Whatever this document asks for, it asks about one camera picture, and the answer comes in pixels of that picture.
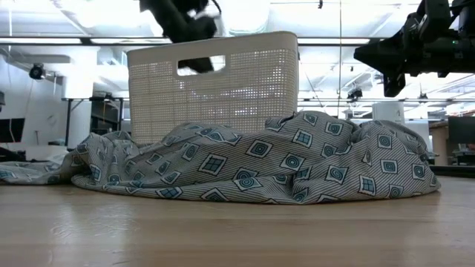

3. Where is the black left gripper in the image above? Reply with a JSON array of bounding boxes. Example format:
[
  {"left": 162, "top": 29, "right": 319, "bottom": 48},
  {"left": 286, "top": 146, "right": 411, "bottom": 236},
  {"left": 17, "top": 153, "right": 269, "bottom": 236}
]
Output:
[{"left": 139, "top": 0, "right": 222, "bottom": 74}]

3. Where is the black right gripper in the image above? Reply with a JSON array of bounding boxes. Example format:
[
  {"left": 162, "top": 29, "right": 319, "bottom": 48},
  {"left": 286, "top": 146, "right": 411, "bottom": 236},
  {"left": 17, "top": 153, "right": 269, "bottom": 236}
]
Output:
[{"left": 353, "top": 31, "right": 475, "bottom": 98}]

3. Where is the white cylindrical bin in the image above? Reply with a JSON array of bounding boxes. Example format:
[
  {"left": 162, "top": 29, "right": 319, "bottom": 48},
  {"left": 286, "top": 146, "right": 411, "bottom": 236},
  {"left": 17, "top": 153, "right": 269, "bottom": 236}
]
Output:
[{"left": 371, "top": 101, "right": 406, "bottom": 125}]

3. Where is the cream perforated plastic basket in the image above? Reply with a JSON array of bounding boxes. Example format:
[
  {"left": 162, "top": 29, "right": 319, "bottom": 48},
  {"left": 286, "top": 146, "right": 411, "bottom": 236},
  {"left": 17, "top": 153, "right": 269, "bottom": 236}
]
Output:
[{"left": 126, "top": 30, "right": 300, "bottom": 145}]

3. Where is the thin vertical pole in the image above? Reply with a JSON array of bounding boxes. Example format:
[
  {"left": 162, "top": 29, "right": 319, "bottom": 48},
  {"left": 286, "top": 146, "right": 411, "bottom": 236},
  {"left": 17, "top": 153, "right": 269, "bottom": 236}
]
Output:
[{"left": 338, "top": 0, "right": 343, "bottom": 120}]

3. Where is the dark computer monitor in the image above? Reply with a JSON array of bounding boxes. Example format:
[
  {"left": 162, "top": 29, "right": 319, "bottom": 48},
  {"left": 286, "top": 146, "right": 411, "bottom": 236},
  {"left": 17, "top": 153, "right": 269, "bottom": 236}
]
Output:
[{"left": 447, "top": 116, "right": 475, "bottom": 145}]

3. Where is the patterned grey blue cloth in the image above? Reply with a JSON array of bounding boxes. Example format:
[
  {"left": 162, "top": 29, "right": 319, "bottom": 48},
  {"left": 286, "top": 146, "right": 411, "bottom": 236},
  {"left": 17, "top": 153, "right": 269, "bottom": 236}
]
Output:
[{"left": 0, "top": 110, "right": 442, "bottom": 205}]

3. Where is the black frame table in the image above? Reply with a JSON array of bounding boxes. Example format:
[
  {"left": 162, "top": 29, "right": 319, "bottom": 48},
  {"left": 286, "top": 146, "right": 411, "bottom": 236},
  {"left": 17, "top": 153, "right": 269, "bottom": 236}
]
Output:
[{"left": 62, "top": 96, "right": 125, "bottom": 148}]

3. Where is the black ceiling-mounted camera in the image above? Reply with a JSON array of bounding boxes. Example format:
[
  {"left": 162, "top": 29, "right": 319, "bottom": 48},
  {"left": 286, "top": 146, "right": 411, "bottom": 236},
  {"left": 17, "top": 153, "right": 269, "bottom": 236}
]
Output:
[{"left": 28, "top": 62, "right": 46, "bottom": 81}]

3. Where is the dark wall screen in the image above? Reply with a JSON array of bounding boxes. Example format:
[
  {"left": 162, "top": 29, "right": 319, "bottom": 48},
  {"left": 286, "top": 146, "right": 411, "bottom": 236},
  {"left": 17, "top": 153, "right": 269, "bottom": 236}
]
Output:
[{"left": 0, "top": 117, "right": 26, "bottom": 144}]

